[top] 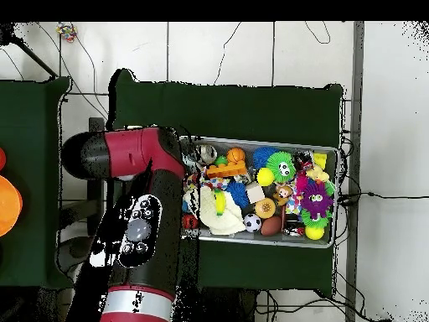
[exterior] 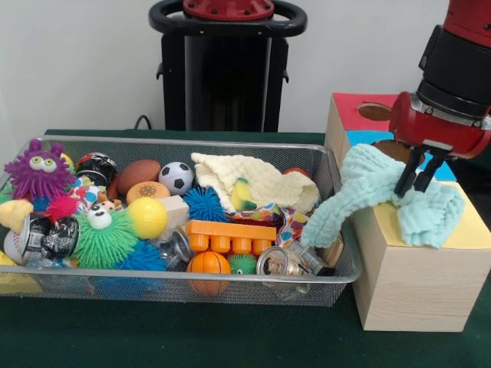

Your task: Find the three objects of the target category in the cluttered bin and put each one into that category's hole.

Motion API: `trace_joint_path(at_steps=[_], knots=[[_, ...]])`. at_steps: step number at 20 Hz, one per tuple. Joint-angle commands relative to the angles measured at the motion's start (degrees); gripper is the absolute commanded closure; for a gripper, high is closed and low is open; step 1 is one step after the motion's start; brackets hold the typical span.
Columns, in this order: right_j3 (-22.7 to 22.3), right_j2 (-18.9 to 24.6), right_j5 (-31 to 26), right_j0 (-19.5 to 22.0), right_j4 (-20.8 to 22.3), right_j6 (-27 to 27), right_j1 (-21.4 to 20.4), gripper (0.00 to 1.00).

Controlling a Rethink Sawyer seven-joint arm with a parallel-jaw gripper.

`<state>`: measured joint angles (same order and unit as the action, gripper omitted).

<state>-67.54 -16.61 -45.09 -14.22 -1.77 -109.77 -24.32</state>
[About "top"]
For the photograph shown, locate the orange building block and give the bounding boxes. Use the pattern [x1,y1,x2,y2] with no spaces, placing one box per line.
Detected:
[206,160,248,179]

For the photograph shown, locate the yellow ball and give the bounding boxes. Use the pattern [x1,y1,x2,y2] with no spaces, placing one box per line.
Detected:
[256,167,276,187]

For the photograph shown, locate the green spiky ball with eyes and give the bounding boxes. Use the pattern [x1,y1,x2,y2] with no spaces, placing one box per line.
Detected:
[266,151,297,184]

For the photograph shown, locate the green covered side table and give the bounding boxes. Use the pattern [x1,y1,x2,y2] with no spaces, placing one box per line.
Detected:
[0,76,71,289]

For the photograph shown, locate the shallow clear bin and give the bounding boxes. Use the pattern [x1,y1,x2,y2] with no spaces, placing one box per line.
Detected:
[175,137,339,249]

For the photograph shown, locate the colourful patterned cloth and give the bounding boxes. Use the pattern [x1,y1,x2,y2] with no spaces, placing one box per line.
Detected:
[183,173,230,195]

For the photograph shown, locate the dark green table cloth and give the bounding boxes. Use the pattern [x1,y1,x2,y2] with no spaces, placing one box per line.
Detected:
[106,69,344,296]

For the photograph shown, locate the small soccer ball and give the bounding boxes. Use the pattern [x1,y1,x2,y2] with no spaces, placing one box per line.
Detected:
[241,213,262,234]

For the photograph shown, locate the small brown football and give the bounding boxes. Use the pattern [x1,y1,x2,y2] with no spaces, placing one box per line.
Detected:
[260,214,284,237]

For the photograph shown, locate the small orange basketball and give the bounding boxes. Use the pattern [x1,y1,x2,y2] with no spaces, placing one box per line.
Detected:
[226,147,246,164]

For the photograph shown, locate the cream yellow cloth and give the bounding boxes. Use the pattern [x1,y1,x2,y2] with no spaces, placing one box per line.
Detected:
[190,186,246,236]

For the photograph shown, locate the crushed silver can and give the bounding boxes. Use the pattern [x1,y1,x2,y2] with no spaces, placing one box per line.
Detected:
[195,143,218,165]

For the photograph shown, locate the orange bowl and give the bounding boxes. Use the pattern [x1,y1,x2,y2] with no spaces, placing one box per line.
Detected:
[0,174,24,238]

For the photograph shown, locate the purple spiky monster toy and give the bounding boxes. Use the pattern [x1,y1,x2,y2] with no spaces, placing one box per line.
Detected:
[297,177,335,219]

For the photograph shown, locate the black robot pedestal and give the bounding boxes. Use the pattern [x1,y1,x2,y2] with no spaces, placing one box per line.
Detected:
[175,287,259,322]

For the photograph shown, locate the small colourful toy on floor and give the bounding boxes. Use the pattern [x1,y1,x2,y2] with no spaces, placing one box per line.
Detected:
[55,23,78,43]

